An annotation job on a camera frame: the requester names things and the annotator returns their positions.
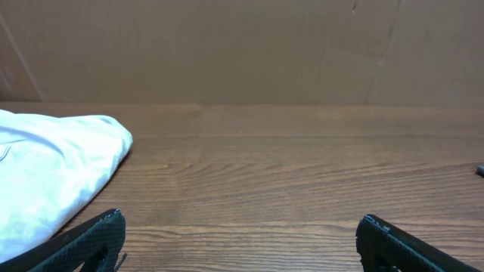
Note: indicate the folded beige shorts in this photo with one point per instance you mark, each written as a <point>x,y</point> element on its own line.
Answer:
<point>51,167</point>

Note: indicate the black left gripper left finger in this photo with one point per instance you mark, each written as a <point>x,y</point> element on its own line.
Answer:
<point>92,246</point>

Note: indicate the grey shorts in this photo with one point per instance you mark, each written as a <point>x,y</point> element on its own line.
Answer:
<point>480,170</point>

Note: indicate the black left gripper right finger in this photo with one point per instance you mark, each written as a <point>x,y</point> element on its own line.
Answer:
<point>384,247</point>

